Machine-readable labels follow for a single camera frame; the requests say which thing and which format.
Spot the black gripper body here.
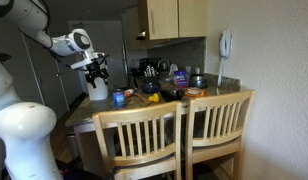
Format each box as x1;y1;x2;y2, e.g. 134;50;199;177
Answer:
84;60;110;84

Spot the white bottle with orange label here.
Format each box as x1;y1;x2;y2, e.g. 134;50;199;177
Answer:
123;88;135;99

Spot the dark blue bowl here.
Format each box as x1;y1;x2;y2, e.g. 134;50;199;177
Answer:
139;81;161;95

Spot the white paper towel roll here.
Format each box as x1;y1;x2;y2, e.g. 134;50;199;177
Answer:
86;75;109;102

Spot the blue tin can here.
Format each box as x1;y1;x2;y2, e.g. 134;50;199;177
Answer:
112;89;126;110

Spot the wooden cutting board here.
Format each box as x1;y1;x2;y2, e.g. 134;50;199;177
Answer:
133;91;150;104

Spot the cutlery holder with utensils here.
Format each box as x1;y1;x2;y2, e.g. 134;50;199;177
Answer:
143;65;158;78

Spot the black coffee maker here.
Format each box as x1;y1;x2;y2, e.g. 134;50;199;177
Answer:
138;57;162;72

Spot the light wooden slat chair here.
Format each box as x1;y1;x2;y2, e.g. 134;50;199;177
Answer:
91;100;184;180
184;89;256;180

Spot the yellow rubber duck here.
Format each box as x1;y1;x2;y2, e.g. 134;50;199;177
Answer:
147;92;161;104

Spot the chrome kitchen faucet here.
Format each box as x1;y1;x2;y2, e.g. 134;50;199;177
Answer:
157;58;171;72

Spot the steel lid trash can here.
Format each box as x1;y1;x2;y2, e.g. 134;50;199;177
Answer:
65;133;80;162

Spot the black pouch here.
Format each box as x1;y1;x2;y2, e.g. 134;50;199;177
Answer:
159;87;186;103

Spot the jar with blue lid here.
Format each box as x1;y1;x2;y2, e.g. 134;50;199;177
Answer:
173;70;190;89

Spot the metal cooking pot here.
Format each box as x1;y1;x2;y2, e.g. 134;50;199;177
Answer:
189;73;209;89

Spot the black tripod stand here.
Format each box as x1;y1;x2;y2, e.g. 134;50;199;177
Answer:
0;52;12;63

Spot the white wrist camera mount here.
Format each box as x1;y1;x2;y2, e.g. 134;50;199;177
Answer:
70;51;107;70

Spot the light wooden wall cabinet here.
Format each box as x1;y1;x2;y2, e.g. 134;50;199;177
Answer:
137;0;208;42

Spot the white phone cord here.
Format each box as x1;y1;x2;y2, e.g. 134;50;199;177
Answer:
216;56;226;88

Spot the white wall phone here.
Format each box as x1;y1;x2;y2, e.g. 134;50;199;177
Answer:
218;29;234;60

